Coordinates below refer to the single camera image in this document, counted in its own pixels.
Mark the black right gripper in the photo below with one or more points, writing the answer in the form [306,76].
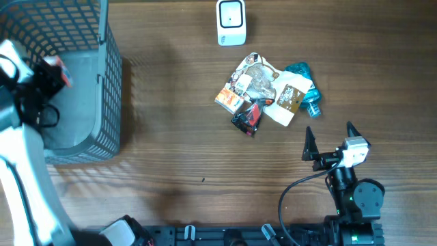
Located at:
[324,159]

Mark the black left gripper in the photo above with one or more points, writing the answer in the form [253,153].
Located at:
[50,74]

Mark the blue mouthwash bottle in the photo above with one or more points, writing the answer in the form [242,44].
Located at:
[313,96]

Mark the black red snack packet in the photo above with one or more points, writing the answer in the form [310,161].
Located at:
[248,121]

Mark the beige snack pouch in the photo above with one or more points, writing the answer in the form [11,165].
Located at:
[256,78]

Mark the orange small box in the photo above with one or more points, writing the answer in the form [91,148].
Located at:
[229,100]

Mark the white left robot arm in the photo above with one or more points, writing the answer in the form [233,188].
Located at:
[37,214]

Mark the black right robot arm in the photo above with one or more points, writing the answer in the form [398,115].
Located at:
[358,202]

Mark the white barcode scanner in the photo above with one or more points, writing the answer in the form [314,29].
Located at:
[231,22]

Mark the grey plastic mesh basket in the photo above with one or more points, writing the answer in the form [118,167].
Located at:
[89,118]

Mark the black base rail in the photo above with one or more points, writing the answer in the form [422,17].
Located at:
[266,235]

